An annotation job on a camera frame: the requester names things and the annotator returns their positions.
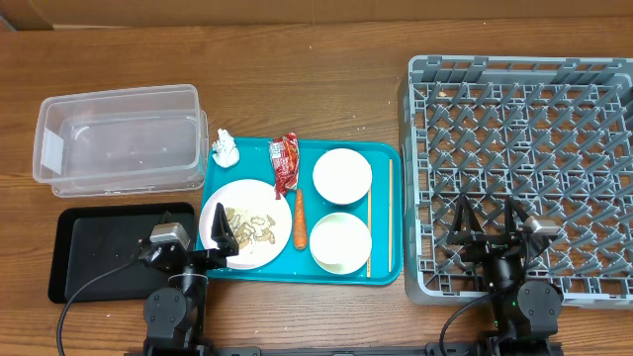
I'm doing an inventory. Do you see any wooden chopstick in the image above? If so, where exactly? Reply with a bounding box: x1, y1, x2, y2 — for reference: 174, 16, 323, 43
366, 166, 373, 279
388, 159, 394, 273

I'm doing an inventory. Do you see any orange carrot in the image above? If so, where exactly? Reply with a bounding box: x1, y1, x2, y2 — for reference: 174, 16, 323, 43
293, 189, 309, 251

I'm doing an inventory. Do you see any crumpled white tissue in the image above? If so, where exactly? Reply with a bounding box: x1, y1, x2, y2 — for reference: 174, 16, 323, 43
212, 129, 239, 168

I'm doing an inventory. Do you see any clear plastic bin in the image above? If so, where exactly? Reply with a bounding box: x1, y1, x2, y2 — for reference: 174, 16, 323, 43
33, 84, 209, 198

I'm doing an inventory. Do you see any white plate with peanuts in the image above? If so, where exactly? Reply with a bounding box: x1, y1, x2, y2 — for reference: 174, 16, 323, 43
199, 179, 293, 270

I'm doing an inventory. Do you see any black plastic tray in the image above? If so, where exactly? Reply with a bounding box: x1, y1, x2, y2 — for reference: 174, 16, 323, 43
47, 203, 196, 304

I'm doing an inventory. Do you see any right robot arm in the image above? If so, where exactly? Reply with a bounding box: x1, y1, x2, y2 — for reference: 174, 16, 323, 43
438, 195, 564, 355

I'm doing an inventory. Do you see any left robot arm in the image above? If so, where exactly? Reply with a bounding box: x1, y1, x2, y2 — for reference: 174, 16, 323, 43
138, 204, 239, 355

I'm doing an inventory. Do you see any red snack wrapper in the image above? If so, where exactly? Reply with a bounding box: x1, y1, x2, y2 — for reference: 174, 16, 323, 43
269, 133, 300, 200

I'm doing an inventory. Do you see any grey dishwasher rack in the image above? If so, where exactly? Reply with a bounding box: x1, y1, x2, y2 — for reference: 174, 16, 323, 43
399, 55, 632, 310

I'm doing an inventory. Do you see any white bowl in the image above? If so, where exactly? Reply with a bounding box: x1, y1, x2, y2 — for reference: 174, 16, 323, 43
309, 212, 369, 275

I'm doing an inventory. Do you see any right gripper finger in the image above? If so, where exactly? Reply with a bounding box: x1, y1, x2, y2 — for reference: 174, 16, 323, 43
504, 197, 529, 233
451, 194, 482, 233

